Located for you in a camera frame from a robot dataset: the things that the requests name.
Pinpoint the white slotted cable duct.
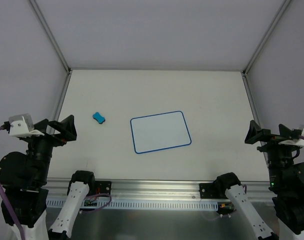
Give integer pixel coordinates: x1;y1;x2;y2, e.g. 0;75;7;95
46;197;219;212

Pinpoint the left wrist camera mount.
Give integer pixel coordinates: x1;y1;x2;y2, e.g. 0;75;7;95
8;113;45;138

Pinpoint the left aluminium frame post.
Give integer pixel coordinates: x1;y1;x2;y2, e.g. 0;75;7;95
27;0;71;74

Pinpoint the blue-framed small whiteboard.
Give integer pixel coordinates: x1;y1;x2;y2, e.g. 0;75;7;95
130;110;192;155

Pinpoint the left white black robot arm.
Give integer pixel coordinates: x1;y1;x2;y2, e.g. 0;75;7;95
0;114;96;240

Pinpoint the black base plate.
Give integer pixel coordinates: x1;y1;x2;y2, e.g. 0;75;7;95
95;180;112;195
198;182;226;199

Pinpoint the right aluminium frame post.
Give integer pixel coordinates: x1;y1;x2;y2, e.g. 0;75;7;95
242;0;292;77

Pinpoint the blue foam whiteboard eraser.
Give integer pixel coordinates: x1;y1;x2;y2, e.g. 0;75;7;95
92;112;106;125

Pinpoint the aluminium extrusion rail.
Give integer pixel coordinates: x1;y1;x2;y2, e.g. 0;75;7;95
45;176;275;203

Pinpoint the aluminium frame post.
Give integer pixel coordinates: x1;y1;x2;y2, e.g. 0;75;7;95
27;0;71;74
242;0;292;77

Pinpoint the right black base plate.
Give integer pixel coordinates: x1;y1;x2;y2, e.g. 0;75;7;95
198;182;226;199

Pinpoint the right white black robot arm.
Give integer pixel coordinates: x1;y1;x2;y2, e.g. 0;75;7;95
212;120;304;240

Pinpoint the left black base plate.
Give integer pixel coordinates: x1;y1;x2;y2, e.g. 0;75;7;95
95;180;112;195

